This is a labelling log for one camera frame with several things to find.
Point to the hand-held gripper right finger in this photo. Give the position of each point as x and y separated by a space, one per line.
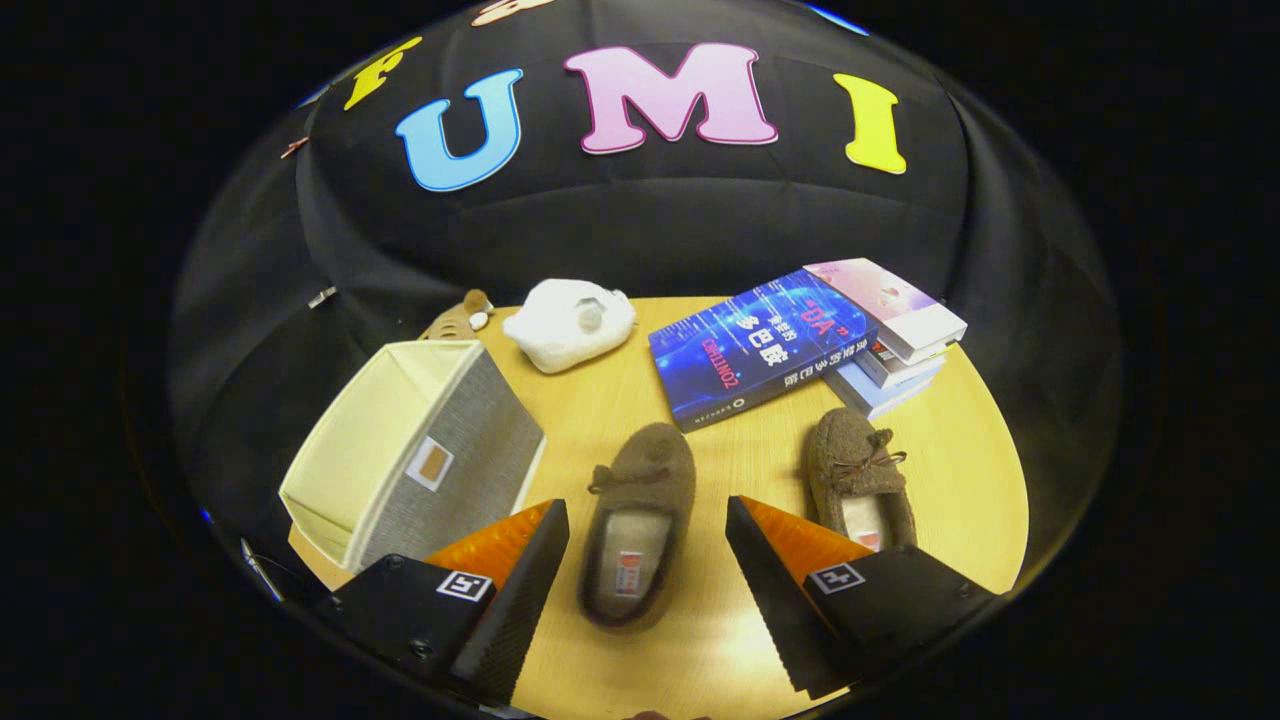
775 610

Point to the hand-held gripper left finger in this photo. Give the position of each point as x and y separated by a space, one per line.
515 610

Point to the brown fuzzy slipper shoe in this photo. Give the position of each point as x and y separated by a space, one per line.
840 440
650 460

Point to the grey fabric storage box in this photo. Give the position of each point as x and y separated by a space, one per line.
470 420

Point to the light blue book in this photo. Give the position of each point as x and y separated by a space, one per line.
880 398

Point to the book with red black spine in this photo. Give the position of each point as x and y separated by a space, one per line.
900 368

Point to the white plush toy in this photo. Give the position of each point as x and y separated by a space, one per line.
560 330

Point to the brown striped plush toy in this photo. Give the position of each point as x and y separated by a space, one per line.
455 322

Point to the pink and white book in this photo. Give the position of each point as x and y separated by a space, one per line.
880 295

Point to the silver metal clip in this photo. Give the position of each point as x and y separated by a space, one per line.
322 297

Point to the red metal clip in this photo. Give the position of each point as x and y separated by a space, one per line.
294 147

